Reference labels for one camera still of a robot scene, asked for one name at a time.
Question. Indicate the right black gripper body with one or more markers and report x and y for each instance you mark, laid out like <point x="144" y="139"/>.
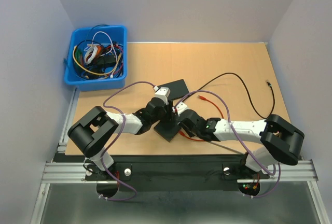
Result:
<point x="190" y="131"/>

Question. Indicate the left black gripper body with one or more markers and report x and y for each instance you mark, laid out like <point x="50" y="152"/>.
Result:
<point x="162" y="116"/>

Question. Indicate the black network switch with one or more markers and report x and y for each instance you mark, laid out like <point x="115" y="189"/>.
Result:
<point x="168" y="127"/>
<point x="178" y="89"/>

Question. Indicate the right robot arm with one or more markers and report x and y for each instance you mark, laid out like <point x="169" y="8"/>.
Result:
<point x="281" y="141"/>

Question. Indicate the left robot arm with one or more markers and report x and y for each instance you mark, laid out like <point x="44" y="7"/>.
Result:
<point x="91" y="133"/>

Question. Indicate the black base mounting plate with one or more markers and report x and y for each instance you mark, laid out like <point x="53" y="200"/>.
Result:
<point x="183" y="172"/>

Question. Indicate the black adapter in bin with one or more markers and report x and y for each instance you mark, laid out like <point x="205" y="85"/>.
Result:
<point x="105" y="61"/>

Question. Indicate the blue plastic bin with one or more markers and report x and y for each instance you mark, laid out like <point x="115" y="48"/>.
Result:
<point x="91" y="43"/>

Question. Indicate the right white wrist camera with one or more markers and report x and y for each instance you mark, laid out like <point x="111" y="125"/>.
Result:
<point x="180" y="108"/>

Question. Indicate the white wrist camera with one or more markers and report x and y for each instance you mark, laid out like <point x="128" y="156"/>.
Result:
<point x="162" y="93"/>
<point x="180" y="108"/>

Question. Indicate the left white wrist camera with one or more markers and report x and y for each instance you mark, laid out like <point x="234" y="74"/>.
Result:
<point x="162" y="93"/>

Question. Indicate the aluminium frame rail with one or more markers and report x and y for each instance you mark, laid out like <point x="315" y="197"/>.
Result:
<point x="74" y="173"/>

